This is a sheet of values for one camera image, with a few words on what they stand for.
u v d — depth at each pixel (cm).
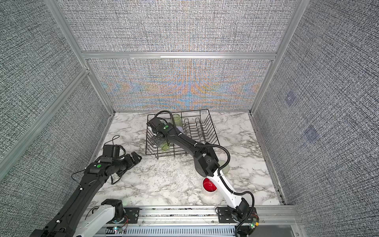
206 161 59
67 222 40
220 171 61
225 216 73
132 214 74
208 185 82
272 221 72
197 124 104
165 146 90
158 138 69
